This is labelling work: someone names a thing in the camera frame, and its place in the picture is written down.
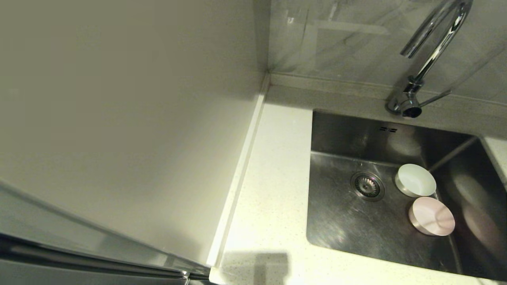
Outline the stainless steel appliance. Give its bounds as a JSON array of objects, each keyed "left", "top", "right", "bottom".
[{"left": 0, "top": 180, "right": 212, "bottom": 285}]

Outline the round metal drain strainer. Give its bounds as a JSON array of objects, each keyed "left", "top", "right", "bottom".
[{"left": 350, "top": 171, "right": 385, "bottom": 201}]

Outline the pale green bowl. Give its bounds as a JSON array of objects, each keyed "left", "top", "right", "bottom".
[{"left": 395, "top": 163, "right": 437, "bottom": 198}]

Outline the pink bowl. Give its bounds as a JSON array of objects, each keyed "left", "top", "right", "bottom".
[{"left": 408, "top": 197, "right": 456, "bottom": 237}]

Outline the chrome gooseneck faucet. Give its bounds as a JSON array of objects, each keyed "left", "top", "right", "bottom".
[{"left": 386, "top": 0, "right": 474, "bottom": 119}]

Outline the stainless steel sink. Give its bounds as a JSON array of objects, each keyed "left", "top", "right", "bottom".
[{"left": 306, "top": 110, "right": 507, "bottom": 281}]

